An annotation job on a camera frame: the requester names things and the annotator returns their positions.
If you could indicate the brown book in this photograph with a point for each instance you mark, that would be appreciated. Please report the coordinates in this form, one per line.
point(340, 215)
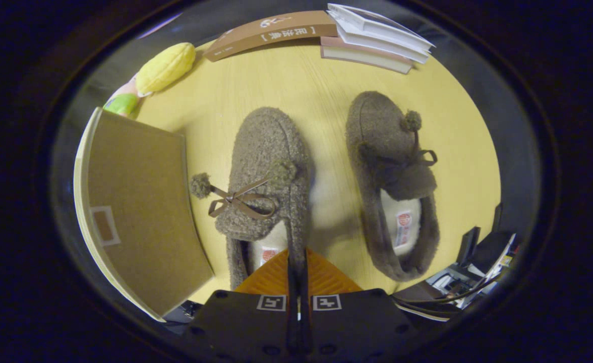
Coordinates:
point(271, 31)

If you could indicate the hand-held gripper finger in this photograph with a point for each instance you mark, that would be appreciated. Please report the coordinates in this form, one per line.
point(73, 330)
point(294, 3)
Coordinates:
point(292, 282)
point(302, 282)

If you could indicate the yellow plush toy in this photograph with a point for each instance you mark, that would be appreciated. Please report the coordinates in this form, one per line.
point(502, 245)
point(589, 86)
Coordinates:
point(163, 68)

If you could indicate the white open booklet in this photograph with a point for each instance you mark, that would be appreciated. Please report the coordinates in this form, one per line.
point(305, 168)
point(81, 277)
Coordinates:
point(377, 30)

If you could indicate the brown fuzzy shoe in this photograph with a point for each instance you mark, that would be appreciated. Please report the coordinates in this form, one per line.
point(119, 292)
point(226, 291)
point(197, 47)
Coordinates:
point(387, 166)
point(266, 166)

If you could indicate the black office chair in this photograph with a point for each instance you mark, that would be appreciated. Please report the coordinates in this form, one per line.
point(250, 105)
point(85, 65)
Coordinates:
point(473, 267)

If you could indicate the brown cardboard storage box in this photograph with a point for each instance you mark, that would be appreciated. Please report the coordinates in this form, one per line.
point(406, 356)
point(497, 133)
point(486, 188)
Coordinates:
point(145, 212)

